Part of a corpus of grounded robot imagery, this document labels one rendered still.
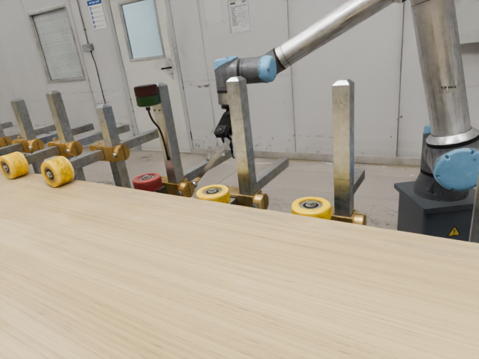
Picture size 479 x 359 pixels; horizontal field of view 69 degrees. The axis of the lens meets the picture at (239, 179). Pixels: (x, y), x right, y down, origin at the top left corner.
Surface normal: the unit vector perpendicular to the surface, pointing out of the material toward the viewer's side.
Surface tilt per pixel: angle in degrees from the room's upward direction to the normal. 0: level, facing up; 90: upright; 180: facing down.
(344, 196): 90
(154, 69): 90
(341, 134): 90
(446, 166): 95
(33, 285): 0
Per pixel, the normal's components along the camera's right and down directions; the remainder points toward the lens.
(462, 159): -0.28, 0.45
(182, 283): -0.11, -0.93
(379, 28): -0.48, 0.37
